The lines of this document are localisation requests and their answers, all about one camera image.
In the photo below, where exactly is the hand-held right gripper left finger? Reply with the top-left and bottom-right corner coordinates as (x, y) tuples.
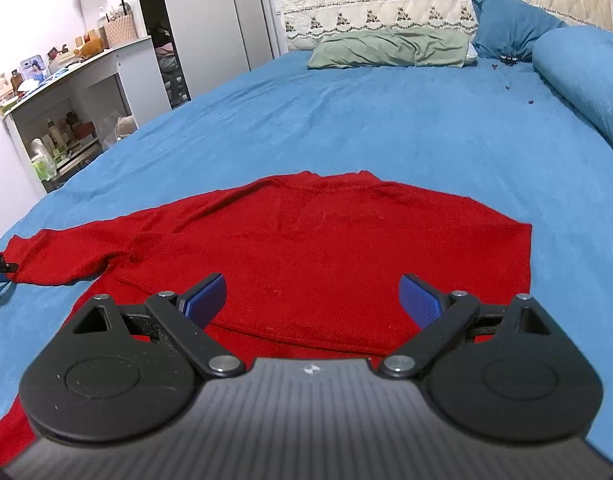
(61, 273), (247, 379)

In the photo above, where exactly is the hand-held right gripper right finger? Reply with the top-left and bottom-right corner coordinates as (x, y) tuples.
(379, 273), (558, 380)

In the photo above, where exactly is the red knit sweater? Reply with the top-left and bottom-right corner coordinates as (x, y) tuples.
(0, 170), (533, 467)

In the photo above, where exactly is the pile of clothes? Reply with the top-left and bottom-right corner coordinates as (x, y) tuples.
(154, 42), (191, 107)

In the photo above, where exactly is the green packet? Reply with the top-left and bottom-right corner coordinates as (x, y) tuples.
(30, 152), (58, 182)

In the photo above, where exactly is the red box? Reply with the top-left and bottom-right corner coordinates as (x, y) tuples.
(71, 120), (98, 144)

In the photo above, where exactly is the white plastic bag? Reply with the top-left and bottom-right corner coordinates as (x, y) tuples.
(93, 110), (138, 152)

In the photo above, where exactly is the picture box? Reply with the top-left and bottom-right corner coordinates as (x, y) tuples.
(20, 56), (48, 84)

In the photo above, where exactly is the blue bed sheet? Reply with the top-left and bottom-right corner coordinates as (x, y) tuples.
(0, 25), (613, 461)

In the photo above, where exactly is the white desk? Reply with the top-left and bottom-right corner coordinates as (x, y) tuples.
(0, 35), (173, 195)

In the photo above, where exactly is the green pillow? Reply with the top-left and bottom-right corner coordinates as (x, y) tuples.
(306, 27), (479, 70)

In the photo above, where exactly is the woven basket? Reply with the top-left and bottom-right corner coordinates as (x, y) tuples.
(103, 14), (139, 49)

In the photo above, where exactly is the grey and white wardrobe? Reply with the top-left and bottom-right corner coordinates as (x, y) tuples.
(131, 0), (278, 110)

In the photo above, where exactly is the blue rolled duvet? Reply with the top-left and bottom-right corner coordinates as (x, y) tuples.
(531, 26), (613, 167)

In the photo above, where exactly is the blue pillow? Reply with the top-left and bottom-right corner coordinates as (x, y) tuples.
(470, 0), (571, 64)

